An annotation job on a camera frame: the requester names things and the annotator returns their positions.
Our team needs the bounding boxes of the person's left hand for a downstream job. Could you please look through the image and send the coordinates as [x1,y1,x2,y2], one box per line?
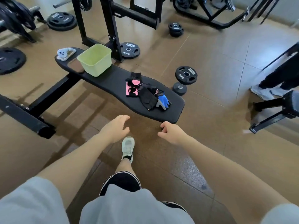
[99,115,130,144]

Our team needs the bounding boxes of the person's right hand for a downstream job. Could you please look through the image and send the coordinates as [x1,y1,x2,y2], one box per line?
[158,121,188,147]

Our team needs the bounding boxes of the person's right forearm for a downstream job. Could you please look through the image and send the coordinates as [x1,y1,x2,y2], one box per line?
[181,137,291,224]

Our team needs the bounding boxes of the person's left forearm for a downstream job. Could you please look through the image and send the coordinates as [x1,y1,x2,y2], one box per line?
[36,135,110,209]

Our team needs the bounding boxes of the white sneaker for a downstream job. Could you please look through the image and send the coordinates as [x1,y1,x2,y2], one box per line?
[121,137,135,164]

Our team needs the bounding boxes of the blue and grey workout glove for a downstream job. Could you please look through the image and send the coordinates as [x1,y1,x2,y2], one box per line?
[156,90,172,111]

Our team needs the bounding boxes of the person's leg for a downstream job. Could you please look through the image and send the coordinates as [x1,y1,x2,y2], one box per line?
[114,159,136,176]

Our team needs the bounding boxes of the pink and black workout glove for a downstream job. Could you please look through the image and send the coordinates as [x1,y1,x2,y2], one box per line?
[125,72,144,98]

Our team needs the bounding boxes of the small round black weight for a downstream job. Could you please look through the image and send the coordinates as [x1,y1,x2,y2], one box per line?
[172,82,187,96]

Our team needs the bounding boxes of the black flat workout bench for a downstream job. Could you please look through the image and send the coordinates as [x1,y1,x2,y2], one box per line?
[0,47,185,139]

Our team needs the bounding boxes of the black shorts with white stripes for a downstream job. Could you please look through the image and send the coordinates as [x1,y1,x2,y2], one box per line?
[99,171,187,212]

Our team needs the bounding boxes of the light green plastic tub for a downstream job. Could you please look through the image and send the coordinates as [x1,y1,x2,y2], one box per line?
[77,43,112,77]

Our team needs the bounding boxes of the white t-shirt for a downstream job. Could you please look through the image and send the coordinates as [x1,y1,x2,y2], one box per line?
[0,176,299,224]

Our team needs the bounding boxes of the small black weight plate stack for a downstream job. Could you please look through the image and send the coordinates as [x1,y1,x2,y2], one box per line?
[168,22,184,37]

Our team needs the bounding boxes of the black padded bench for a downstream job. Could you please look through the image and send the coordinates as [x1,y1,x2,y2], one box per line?
[249,90,299,135]

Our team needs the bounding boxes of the large black weight plate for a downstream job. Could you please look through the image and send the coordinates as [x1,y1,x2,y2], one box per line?
[0,47,27,75]

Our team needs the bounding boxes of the steel barbell with black plate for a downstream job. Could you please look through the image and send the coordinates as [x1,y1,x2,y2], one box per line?
[53,0,93,11]

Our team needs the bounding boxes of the barbell loaded with black plates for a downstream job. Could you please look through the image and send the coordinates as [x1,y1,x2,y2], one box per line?
[0,0,46,43]

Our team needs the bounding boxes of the black steel rack frame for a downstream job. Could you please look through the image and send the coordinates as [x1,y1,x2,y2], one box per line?
[71,0,164,62]

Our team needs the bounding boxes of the black weight machine frame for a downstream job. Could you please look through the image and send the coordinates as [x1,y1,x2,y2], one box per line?
[172,0,283,30]

